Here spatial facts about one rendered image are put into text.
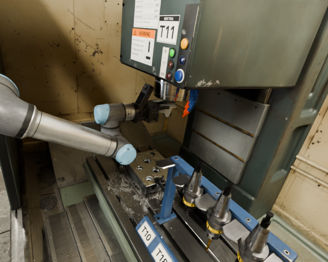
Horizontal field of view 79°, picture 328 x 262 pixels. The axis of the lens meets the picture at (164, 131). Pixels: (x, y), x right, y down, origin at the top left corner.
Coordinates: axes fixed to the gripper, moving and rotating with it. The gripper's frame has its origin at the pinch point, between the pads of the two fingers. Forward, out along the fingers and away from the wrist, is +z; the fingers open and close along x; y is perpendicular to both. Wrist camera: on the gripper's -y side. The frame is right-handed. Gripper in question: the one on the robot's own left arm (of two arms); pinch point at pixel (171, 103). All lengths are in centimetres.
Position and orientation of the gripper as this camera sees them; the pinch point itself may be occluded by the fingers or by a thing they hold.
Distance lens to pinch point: 95.5
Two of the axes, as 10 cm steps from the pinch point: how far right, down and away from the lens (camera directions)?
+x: 5.5, 4.1, -7.2
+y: -1.2, 9.0, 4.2
